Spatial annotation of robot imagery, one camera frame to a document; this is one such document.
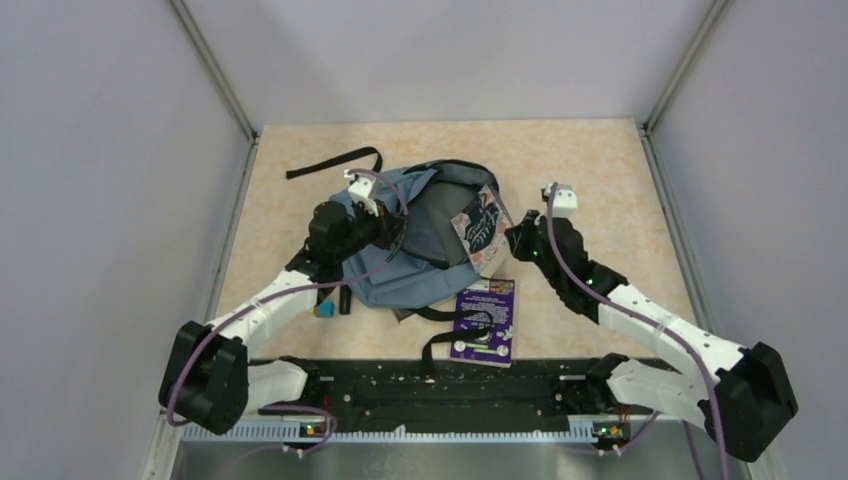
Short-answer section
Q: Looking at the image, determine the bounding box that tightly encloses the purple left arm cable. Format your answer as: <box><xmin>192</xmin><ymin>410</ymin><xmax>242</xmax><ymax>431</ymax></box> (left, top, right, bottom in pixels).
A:
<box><xmin>165</xmin><ymin>169</ymin><xmax>410</xmax><ymax>458</ymax></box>

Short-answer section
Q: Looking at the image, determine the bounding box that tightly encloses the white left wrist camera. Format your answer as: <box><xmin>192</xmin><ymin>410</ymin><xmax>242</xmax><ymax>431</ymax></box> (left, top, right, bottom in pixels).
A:
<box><xmin>344</xmin><ymin>169</ymin><xmax>380</xmax><ymax>217</ymax></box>

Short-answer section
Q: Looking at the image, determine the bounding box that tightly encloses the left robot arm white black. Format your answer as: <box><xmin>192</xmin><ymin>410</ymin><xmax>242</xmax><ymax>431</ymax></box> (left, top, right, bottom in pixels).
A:
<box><xmin>158</xmin><ymin>200</ymin><xmax>409</xmax><ymax>434</ymax></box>

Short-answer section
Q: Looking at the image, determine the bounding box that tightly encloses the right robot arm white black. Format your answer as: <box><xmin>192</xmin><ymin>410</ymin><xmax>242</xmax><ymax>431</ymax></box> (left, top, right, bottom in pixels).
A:
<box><xmin>506</xmin><ymin>210</ymin><xmax>798</xmax><ymax>463</ymax></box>

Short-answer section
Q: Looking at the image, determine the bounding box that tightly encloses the aluminium front rail frame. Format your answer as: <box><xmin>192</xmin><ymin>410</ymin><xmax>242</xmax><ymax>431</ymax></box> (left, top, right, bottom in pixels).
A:
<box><xmin>142</xmin><ymin>374</ymin><xmax>776</xmax><ymax>480</ymax></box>

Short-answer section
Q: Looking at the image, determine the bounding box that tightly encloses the purple game card pack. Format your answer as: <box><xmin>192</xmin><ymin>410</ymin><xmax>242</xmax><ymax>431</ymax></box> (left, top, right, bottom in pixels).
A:
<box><xmin>449</xmin><ymin>279</ymin><xmax>516</xmax><ymax>368</ymax></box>

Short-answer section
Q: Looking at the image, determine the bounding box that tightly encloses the Little Women floral book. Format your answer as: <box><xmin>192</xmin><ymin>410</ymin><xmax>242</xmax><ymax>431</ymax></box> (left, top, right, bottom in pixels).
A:
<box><xmin>451</xmin><ymin>185</ymin><xmax>513</xmax><ymax>278</ymax></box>

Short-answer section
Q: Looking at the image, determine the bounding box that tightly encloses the colourful wooden block puzzle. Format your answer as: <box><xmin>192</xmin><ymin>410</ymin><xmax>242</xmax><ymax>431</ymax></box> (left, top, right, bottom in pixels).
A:
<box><xmin>311</xmin><ymin>301</ymin><xmax>336</xmax><ymax>319</ymax></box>

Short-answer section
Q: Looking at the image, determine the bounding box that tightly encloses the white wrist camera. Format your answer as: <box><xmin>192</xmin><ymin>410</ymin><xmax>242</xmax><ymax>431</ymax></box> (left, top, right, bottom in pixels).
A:
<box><xmin>541</xmin><ymin>183</ymin><xmax>578</xmax><ymax>219</ymax></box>
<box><xmin>344</xmin><ymin>169</ymin><xmax>380</xmax><ymax>217</ymax></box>

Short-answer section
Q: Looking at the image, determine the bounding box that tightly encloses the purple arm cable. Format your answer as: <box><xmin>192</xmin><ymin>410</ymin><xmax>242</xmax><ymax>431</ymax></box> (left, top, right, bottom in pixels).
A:
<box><xmin>165</xmin><ymin>169</ymin><xmax>410</xmax><ymax>458</ymax></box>
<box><xmin>543</xmin><ymin>183</ymin><xmax>730</xmax><ymax>480</ymax></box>

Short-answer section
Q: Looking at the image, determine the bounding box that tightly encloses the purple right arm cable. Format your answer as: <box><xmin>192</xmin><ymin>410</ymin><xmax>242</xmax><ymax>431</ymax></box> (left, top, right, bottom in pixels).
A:
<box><xmin>543</xmin><ymin>183</ymin><xmax>730</xmax><ymax>480</ymax></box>

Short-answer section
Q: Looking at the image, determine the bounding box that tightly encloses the blue grey student backpack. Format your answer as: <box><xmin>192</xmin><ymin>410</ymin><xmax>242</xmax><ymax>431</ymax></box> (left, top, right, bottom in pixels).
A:
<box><xmin>285</xmin><ymin>146</ymin><xmax>513</xmax><ymax>378</ymax></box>

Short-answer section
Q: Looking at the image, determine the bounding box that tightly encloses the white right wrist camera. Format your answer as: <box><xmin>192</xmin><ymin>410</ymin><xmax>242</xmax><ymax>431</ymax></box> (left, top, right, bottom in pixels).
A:
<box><xmin>541</xmin><ymin>183</ymin><xmax>578</xmax><ymax>219</ymax></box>

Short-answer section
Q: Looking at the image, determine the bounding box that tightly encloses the purple black highlighter marker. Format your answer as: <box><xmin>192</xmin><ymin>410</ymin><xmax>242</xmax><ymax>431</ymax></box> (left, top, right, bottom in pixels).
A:
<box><xmin>338</xmin><ymin>285</ymin><xmax>353</xmax><ymax>316</ymax></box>

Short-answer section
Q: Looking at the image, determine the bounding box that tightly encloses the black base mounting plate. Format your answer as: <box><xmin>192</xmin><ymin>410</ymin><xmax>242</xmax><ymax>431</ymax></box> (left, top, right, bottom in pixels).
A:
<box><xmin>294</xmin><ymin>359</ymin><xmax>648</xmax><ymax>434</ymax></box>

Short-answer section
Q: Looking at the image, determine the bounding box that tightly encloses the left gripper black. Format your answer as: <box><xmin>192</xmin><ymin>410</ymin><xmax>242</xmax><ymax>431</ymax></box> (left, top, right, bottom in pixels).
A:
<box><xmin>334</xmin><ymin>197</ymin><xmax>410</xmax><ymax>262</ymax></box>

